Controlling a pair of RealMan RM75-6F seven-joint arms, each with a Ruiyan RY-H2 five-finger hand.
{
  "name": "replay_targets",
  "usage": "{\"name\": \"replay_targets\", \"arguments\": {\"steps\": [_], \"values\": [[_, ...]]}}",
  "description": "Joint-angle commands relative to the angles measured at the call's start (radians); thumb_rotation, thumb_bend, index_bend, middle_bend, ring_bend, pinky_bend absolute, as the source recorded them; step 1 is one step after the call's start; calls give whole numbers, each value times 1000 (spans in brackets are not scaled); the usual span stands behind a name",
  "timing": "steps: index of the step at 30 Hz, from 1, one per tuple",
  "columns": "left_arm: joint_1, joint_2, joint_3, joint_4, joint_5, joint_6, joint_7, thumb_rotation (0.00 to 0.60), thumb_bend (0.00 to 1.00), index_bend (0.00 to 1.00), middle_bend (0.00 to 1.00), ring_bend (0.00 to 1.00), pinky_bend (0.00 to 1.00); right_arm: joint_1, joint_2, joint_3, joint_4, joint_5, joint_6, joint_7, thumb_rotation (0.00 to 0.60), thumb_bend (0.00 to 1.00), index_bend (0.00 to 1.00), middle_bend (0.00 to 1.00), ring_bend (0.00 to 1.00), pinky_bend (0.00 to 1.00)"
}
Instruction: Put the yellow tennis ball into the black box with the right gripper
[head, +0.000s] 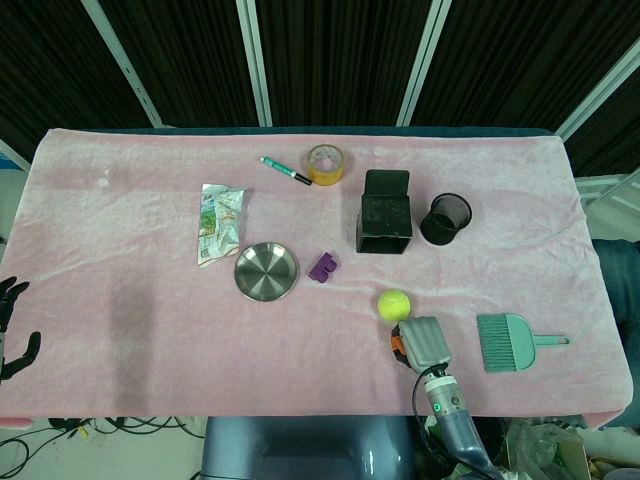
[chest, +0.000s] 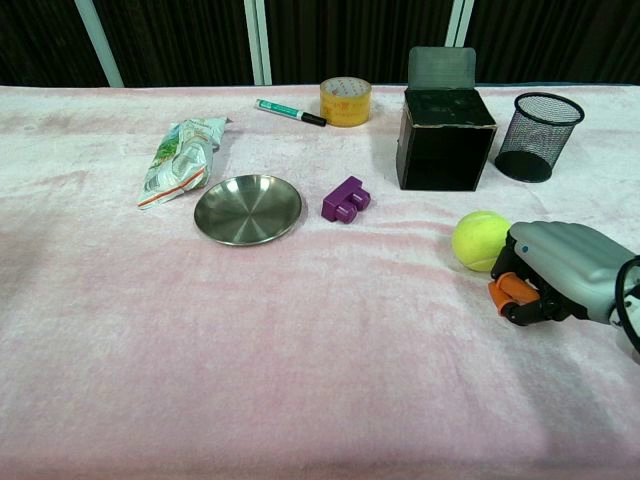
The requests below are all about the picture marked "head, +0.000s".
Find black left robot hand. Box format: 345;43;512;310
0;277;42;384

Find black floor cables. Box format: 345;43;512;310
0;415;207;480

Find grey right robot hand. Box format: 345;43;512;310
389;314;454;374

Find pink fleece table cloth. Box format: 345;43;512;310
0;127;630;431

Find blue grey robot torso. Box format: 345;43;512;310
199;414;416;480

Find green white marker pen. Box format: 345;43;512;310
258;155;313;187

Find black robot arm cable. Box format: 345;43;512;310
411;367;454;456

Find purple plastic building block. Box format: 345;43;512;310
307;252;340;285

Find white double partition post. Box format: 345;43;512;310
237;0;274;127

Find clear plastic bag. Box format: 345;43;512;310
504;419;591;480

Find crumpled snack packet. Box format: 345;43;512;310
196;182;247;270

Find black mesh pen cup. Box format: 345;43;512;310
419;193;474;248

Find round stainless steel plate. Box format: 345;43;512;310
233;242;300;303

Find black open cardboard box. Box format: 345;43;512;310
354;168;414;255

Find yellow packing tape roll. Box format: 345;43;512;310
305;143;349;187

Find dark blue chair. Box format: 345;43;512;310
593;238;640;324

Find yellow tennis ball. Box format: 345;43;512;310
377;289;412;322

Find teal dustpan brush set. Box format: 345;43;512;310
476;313;570;374

